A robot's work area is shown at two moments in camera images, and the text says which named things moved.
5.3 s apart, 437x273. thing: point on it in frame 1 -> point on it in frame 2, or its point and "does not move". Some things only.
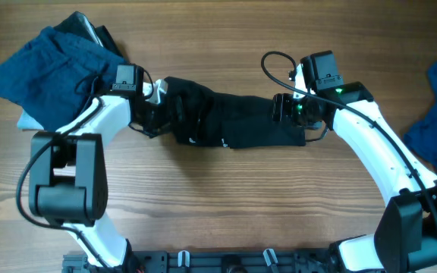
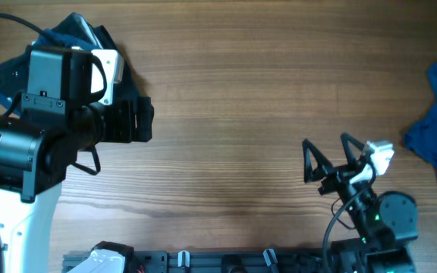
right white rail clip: x=267 y=258 does not move
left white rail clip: x=183 y=258 does not move
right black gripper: x=281 y=105 -> x=339 y=173
